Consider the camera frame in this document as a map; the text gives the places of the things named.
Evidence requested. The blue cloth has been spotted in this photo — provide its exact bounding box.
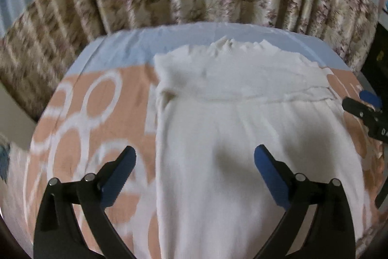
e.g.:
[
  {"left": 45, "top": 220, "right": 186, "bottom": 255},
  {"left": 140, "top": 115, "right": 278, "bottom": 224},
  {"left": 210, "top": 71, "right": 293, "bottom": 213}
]
[{"left": 0, "top": 144, "right": 11, "bottom": 181}]

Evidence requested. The light blue bed sheet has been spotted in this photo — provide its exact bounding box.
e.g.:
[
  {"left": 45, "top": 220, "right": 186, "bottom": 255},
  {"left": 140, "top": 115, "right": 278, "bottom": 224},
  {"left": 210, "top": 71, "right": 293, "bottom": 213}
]
[{"left": 65, "top": 23, "right": 354, "bottom": 77}]

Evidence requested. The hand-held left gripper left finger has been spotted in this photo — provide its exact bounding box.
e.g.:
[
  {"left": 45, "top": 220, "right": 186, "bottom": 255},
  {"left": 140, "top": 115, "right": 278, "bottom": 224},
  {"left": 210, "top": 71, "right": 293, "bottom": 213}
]
[{"left": 33, "top": 146, "right": 137, "bottom": 259}]

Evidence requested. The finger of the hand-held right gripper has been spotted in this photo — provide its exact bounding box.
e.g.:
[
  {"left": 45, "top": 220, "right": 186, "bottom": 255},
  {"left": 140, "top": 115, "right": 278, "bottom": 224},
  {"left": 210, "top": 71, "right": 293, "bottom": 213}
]
[
  {"left": 359, "top": 90, "right": 383, "bottom": 110},
  {"left": 342, "top": 97, "right": 376, "bottom": 120}
]

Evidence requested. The dark furniture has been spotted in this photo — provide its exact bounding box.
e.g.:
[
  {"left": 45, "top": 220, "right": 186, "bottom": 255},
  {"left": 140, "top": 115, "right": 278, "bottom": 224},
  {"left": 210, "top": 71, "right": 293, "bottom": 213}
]
[{"left": 359, "top": 12, "right": 388, "bottom": 96}]

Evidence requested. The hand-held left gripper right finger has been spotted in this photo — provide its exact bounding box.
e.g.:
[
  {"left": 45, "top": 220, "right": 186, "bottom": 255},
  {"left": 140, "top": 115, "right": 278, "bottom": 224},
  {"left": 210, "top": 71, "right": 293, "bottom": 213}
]
[{"left": 254, "top": 144, "right": 356, "bottom": 259}]

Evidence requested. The white knit sweater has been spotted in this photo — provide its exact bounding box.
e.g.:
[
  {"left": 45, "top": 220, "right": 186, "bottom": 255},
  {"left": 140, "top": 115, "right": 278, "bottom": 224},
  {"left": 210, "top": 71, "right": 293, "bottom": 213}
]
[{"left": 153, "top": 37, "right": 369, "bottom": 259}]

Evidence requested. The orange white printed blanket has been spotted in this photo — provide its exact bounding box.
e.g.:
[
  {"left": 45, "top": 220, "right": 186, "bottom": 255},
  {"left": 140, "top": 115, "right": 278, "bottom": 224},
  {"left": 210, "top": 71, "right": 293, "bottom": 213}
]
[{"left": 6, "top": 65, "right": 385, "bottom": 259}]

